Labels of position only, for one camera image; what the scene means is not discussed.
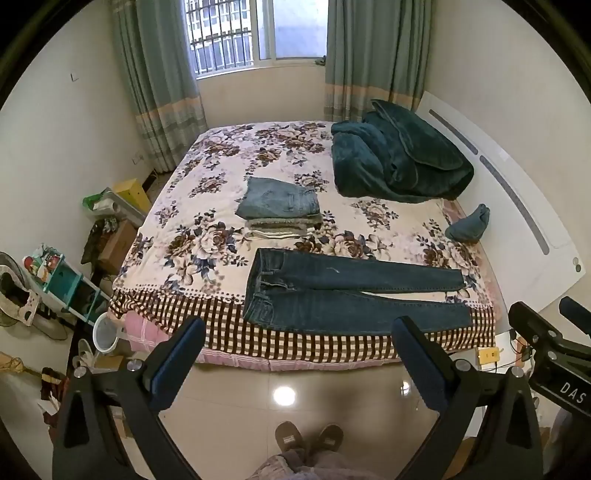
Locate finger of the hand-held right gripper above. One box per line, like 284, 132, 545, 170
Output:
558, 296, 591, 334
508, 301, 591, 367

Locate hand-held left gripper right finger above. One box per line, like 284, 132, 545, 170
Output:
392, 316, 550, 480

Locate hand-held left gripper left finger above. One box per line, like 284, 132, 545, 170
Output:
52, 316, 207, 480

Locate dark blue jeans pants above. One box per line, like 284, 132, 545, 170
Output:
242, 248, 472, 337

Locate folded cream pants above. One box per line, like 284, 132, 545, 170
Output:
244, 228, 320, 241

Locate white waste bin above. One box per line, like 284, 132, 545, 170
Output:
93, 314, 126, 357

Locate white shoes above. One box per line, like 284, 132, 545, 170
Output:
75, 339, 96, 371

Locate floral bed blanket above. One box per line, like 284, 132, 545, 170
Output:
108, 121, 497, 365

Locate brown slipper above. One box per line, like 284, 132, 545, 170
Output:
274, 421, 306, 454
318, 424, 345, 456

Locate small teal cushion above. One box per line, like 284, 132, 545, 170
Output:
444, 203, 491, 244

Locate brown cardboard box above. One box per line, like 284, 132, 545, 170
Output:
98, 220, 139, 274

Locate white bed headboard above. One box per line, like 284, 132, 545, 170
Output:
416, 91, 581, 315

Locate teal storage rack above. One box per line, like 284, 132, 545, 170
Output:
23, 244, 112, 325

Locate person's legs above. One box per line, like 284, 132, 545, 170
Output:
255, 450, 366, 480

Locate broom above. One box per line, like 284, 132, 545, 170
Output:
0, 352, 49, 377

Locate yellow box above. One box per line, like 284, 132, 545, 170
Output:
113, 178, 153, 214

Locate green plastic bag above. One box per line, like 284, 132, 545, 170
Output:
83, 187, 148, 228

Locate floor fan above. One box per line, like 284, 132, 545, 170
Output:
0, 251, 43, 329

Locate dark teal fleece blanket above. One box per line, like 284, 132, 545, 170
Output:
331, 99, 475, 204

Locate barred window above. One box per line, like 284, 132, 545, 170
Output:
185, 0, 329, 78

